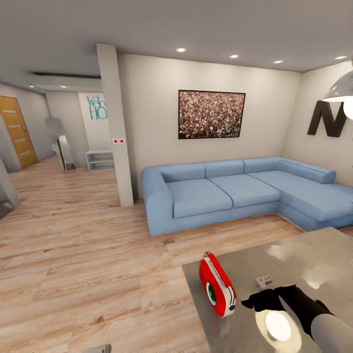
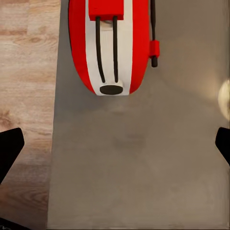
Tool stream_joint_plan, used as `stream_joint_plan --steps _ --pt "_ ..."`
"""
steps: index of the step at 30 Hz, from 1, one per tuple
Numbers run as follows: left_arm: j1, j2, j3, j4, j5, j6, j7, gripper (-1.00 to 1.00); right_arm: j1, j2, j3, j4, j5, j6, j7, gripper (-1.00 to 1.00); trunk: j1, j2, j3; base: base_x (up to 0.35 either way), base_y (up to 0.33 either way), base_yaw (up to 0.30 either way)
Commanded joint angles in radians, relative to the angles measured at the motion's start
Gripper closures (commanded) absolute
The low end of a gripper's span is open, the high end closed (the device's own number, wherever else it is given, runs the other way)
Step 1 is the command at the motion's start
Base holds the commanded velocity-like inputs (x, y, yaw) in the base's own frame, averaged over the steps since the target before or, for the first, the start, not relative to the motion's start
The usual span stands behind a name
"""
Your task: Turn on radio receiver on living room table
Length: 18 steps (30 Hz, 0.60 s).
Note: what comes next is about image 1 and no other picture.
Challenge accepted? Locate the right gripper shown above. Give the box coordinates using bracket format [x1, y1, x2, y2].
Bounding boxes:
[241, 289, 276, 312]

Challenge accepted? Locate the radio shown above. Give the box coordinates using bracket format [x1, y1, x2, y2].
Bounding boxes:
[199, 253, 238, 317]

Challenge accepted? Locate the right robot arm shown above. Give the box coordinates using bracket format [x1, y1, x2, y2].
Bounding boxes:
[241, 275, 353, 353]

